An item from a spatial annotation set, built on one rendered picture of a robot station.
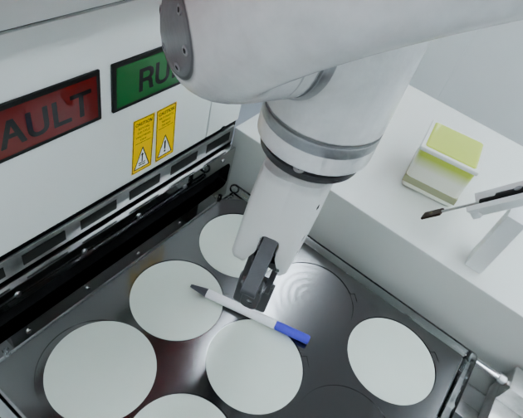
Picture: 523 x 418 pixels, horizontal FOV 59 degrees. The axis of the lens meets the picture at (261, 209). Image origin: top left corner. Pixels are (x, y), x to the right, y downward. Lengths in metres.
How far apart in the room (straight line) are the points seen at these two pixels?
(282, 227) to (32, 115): 0.20
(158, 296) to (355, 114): 0.32
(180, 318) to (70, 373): 0.11
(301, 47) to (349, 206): 0.42
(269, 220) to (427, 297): 0.32
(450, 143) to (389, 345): 0.26
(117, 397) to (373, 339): 0.27
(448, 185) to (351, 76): 0.39
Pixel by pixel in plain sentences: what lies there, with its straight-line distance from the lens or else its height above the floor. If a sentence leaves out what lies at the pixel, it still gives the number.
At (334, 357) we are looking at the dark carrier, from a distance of 0.52.
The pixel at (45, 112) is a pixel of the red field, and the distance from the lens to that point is 0.39.
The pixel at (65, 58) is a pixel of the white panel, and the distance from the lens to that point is 0.38.
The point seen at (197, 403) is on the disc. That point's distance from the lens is 0.47.
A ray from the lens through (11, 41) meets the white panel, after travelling 0.35.
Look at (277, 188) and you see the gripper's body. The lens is 0.31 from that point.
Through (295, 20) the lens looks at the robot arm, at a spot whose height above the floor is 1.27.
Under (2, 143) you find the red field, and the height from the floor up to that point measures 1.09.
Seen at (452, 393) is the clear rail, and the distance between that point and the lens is 0.56.
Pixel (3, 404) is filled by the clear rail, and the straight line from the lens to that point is 0.48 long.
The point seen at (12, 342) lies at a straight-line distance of 0.55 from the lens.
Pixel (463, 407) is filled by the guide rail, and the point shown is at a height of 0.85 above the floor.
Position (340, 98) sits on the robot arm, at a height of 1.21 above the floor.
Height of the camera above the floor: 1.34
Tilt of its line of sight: 45 degrees down
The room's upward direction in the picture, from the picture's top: 17 degrees clockwise
